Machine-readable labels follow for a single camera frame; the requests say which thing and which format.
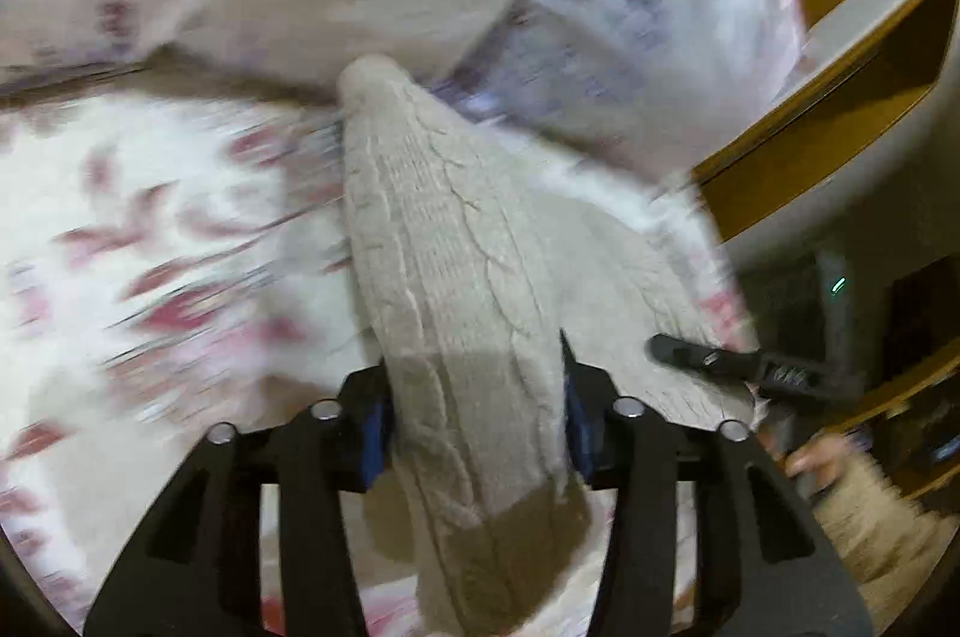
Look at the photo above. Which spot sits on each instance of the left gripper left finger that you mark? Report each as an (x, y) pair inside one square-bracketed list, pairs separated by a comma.
[(192, 566)]

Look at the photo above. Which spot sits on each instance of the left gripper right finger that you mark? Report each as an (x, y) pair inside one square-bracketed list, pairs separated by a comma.
[(764, 565)]

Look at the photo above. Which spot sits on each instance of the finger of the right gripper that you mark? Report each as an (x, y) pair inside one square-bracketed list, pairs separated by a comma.
[(708, 361)]

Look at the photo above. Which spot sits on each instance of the beige cable knit sweater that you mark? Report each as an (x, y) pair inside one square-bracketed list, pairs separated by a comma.
[(481, 274)]

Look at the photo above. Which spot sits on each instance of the person's right hand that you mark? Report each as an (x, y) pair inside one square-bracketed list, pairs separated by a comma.
[(820, 463)]

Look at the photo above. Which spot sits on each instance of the fuzzy beige right sleeve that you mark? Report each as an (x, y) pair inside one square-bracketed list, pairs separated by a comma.
[(893, 548)]

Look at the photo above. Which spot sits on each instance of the floral quilted bedspread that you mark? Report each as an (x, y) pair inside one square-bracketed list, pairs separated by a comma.
[(170, 258)]

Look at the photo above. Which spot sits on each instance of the right floral pillow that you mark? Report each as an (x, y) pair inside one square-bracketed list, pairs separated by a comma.
[(652, 86)]

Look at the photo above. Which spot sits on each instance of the wooden headboard frame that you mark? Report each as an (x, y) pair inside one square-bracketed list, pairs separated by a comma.
[(869, 63)]

